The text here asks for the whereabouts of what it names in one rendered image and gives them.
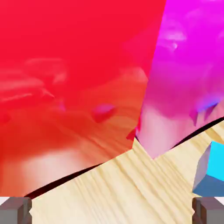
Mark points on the small cyan cube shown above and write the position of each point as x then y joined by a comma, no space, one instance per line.
216,161

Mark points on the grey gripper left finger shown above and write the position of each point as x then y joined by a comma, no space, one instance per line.
14,210

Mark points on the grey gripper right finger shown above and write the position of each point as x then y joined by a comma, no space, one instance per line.
208,210

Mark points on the large magenta box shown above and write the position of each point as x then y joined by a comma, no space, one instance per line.
183,70

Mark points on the large red box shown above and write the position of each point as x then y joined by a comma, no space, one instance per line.
70,70

